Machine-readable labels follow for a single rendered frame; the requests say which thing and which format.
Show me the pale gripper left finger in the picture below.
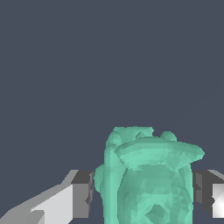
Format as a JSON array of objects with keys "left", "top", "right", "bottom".
[{"left": 0, "top": 169, "right": 95, "bottom": 224}]

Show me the teal green faceted figurine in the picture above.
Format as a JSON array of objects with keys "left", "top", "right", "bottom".
[{"left": 93, "top": 126, "right": 206, "bottom": 224}]

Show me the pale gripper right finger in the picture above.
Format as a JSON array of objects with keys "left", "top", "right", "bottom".
[{"left": 192, "top": 169, "right": 224, "bottom": 219}]

